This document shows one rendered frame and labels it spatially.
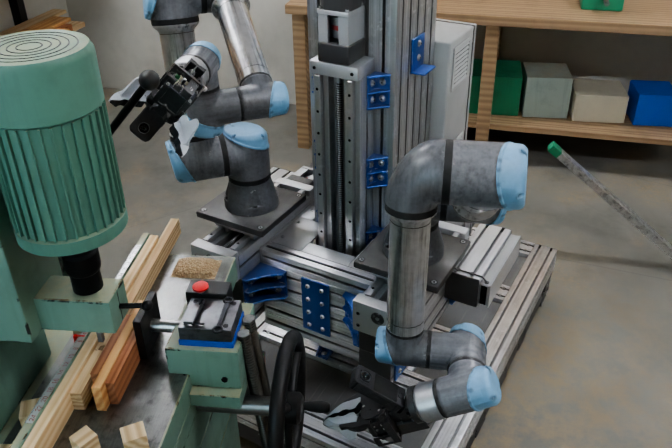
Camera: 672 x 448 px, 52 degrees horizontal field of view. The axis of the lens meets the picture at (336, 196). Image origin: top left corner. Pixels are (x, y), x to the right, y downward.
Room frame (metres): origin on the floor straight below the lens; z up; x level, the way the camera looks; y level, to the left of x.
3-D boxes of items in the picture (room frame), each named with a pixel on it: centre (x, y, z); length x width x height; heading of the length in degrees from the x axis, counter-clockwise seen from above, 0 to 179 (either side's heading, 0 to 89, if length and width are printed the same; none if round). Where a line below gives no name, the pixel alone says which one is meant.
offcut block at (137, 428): (0.76, 0.33, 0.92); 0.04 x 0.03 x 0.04; 114
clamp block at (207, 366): (0.99, 0.24, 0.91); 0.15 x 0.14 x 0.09; 174
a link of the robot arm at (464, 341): (1.03, -0.24, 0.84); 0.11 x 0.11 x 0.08; 80
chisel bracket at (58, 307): (0.96, 0.45, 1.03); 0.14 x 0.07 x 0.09; 84
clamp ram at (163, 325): (1.00, 0.33, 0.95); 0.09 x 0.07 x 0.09; 174
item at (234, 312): (0.99, 0.23, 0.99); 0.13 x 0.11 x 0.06; 174
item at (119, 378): (0.95, 0.38, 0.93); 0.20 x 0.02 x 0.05; 174
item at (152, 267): (1.12, 0.42, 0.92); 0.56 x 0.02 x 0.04; 174
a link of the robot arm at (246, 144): (1.66, 0.24, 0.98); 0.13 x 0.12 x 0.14; 108
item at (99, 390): (0.95, 0.40, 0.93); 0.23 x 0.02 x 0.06; 174
